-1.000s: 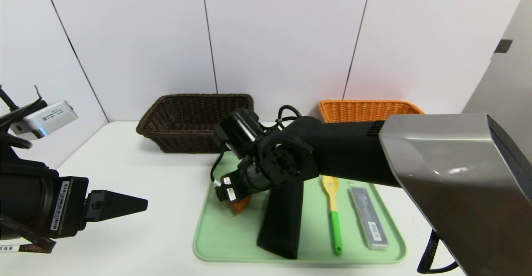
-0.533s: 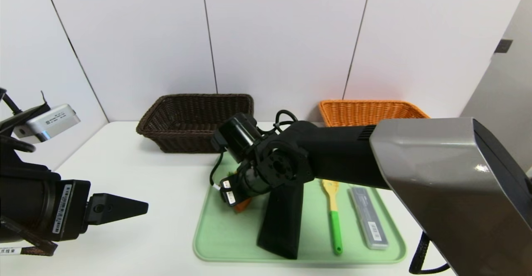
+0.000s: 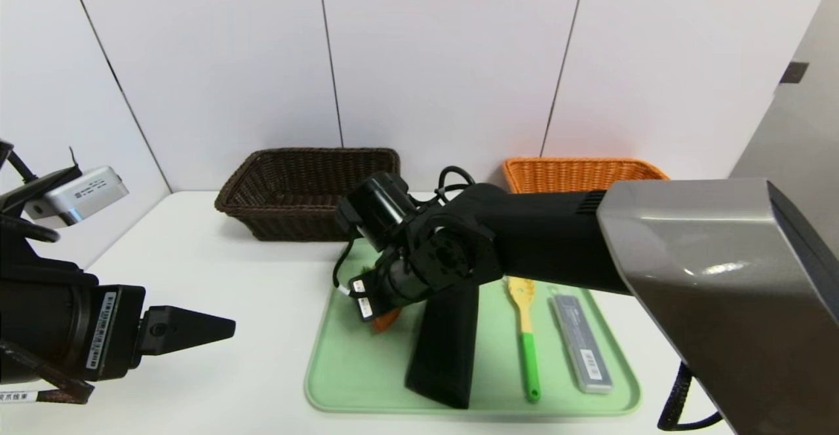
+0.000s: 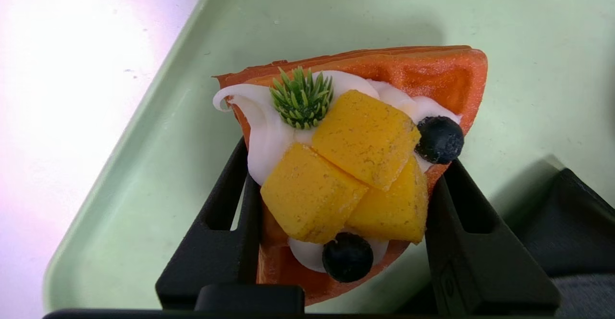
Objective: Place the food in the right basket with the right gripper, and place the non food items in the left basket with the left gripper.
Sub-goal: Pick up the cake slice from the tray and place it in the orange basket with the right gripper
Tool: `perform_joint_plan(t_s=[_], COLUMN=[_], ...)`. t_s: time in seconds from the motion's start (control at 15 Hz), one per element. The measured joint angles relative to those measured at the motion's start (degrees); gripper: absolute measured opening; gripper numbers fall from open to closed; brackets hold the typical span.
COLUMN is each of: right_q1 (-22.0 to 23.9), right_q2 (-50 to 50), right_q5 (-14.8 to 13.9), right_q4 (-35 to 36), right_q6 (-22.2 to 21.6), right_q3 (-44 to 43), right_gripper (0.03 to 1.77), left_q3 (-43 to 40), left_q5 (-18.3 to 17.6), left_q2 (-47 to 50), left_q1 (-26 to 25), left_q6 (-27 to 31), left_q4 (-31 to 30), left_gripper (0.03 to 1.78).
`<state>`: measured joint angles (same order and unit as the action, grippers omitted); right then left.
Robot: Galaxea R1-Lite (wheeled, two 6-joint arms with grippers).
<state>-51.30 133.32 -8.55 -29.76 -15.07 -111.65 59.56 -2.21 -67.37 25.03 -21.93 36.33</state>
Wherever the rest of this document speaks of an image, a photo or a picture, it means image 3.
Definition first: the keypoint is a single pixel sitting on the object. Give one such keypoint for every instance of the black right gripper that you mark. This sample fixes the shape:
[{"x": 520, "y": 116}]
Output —
[{"x": 362, "y": 298}]

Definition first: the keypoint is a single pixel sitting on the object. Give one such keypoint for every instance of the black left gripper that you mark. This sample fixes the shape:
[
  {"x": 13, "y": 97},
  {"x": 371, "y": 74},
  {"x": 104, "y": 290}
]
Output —
[{"x": 113, "y": 331}]

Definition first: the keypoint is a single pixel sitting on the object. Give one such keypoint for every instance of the toy waffle slice with cream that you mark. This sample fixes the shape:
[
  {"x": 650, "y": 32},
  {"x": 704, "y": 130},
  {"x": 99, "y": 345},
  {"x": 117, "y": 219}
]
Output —
[{"x": 387, "y": 320}]

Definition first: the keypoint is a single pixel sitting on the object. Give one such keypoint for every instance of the black glasses pouch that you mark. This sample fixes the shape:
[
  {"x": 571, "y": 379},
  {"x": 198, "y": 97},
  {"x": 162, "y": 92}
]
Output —
[{"x": 442, "y": 356}]

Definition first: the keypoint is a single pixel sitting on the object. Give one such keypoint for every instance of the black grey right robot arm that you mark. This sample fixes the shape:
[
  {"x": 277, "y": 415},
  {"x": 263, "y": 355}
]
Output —
[{"x": 721, "y": 278}]

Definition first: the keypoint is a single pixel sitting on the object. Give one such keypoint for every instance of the dark brown wicker basket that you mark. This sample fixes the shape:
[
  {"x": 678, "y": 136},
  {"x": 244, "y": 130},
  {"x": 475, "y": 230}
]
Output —
[{"x": 288, "y": 225}]

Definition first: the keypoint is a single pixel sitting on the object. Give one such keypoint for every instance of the orange wicker basket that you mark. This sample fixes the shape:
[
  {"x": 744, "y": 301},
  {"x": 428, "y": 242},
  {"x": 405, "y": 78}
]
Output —
[{"x": 570, "y": 176}]

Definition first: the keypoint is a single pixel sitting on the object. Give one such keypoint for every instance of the light green plastic tray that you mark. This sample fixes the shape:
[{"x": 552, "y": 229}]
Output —
[{"x": 354, "y": 369}]

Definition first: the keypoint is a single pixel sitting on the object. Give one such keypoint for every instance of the grey pencil lead case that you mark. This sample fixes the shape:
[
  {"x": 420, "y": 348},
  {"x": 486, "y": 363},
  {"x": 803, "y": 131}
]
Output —
[{"x": 583, "y": 350}]

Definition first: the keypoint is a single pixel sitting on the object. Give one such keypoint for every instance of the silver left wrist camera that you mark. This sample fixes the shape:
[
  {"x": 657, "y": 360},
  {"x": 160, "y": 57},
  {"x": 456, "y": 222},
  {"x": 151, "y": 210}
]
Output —
[{"x": 85, "y": 196}]

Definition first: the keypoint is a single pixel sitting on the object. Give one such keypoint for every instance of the dark wall latch plate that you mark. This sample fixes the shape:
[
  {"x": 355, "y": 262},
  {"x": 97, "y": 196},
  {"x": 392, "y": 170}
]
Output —
[{"x": 793, "y": 73}]

